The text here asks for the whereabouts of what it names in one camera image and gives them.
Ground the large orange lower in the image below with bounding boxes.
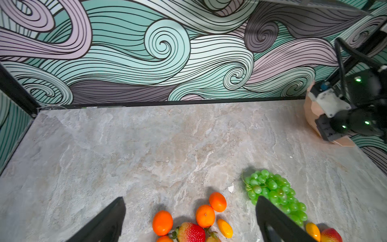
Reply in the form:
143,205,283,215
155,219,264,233
157,236,174,242

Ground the small orange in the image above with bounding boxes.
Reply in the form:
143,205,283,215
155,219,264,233
196,205,215,228
209,192,227,212

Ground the pink fruit bowl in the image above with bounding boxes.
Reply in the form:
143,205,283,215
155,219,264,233
303,81,356,147

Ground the yellow mango top right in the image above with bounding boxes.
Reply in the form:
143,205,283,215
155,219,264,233
217,219,233,239

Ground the small orange right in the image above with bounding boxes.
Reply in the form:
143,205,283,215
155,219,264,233
209,192,227,212

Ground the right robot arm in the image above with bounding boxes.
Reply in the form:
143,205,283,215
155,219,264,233
307,23,387,142

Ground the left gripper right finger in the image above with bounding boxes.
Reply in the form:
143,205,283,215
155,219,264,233
256,196,314,242

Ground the large orange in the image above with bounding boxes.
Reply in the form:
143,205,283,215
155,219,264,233
152,210,173,237
157,236,174,242

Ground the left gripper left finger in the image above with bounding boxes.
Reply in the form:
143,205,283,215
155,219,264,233
67,197,126,242

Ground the strawberry middle left cluster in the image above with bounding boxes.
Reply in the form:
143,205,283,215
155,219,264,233
206,232,221,242

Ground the small orange left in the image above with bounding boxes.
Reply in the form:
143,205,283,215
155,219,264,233
196,205,215,228

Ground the yellow mango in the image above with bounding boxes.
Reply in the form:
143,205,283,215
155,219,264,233
305,222,321,242
217,219,233,239

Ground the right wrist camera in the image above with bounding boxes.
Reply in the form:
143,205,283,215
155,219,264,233
304,81,352,119

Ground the strawberry upper left cluster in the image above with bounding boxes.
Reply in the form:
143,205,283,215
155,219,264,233
172,222,206,242

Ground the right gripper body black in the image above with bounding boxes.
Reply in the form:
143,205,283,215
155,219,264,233
315,115,343,142

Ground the large orange upper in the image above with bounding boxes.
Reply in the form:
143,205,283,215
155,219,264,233
152,210,173,237

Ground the green grape bunch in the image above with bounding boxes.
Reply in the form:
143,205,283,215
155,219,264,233
242,169,308,227

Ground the strawberry cluster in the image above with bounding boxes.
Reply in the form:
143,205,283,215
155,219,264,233
172,222,206,242
206,232,221,242

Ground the yellow mango right upper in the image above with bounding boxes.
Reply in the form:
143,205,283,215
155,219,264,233
305,222,321,242

